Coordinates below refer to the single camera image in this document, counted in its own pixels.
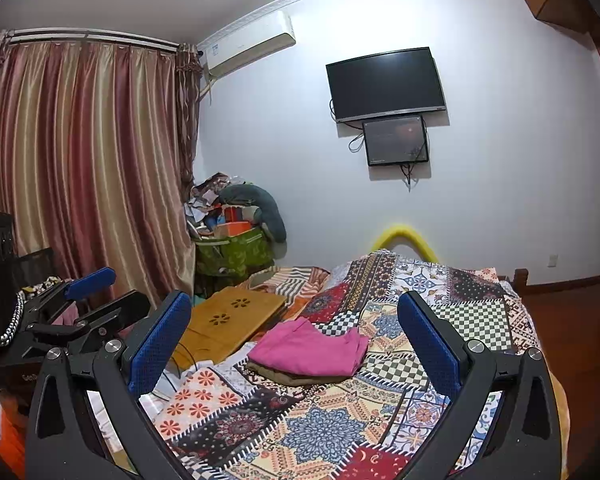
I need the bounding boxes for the green patterned bag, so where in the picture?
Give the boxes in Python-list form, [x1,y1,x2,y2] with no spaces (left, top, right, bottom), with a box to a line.
[195,230,273,278]

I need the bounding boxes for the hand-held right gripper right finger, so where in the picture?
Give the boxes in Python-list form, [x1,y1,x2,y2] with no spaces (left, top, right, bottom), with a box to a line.
[397,290,563,480]

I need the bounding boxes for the black mesh panel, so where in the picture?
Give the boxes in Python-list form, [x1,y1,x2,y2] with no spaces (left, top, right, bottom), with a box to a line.
[15,247,56,291]

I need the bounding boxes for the orange cloth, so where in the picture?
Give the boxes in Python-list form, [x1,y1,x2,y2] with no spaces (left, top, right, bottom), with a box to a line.
[0,392,28,478]

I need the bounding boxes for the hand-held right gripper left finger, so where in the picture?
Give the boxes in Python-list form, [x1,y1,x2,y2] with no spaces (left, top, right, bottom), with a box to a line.
[26,290,192,480]

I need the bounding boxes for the orange box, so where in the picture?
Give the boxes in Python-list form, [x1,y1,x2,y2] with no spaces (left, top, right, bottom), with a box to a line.
[215,220,253,238]

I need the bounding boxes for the small black monitor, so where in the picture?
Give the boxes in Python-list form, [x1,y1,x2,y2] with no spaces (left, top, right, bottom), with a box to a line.
[362,116,429,167]

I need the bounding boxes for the black wall television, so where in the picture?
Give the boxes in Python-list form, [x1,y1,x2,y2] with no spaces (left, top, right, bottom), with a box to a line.
[326,47,448,124]

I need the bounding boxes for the yellow foam tube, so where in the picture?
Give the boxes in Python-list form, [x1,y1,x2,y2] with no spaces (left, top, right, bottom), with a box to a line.
[370,222,441,263]

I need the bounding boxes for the patchwork bed blanket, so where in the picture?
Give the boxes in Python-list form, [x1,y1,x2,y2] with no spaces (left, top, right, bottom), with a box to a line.
[87,248,561,480]

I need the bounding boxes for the white curtain rail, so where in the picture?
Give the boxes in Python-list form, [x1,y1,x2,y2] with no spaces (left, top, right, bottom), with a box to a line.
[5,29,181,53]

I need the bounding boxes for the black white braided cord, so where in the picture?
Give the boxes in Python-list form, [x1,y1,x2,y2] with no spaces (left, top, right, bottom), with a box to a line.
[0,290,26,347]

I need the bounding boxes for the white air conditioner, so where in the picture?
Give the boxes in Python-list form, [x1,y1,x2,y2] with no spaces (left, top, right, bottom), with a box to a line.
[200,10,297,79]

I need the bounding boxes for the olive green pants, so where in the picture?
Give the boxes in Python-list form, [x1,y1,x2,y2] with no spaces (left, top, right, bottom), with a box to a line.
[250,362,351,387]

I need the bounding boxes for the striped red gold curtain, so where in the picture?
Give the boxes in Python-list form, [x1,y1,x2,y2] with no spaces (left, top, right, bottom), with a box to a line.
[0,30,201,306]

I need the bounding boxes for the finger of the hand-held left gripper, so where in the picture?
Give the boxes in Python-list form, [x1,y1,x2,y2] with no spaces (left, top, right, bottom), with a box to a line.
[25,266,117,328]
[30,290,152,357]

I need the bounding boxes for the wooden lap desk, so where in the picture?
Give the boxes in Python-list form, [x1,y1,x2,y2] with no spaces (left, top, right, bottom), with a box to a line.
[172,287,287,366]

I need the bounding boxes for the pink pants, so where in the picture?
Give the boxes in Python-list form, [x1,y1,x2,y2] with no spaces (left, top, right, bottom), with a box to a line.
[247,319,370,377]

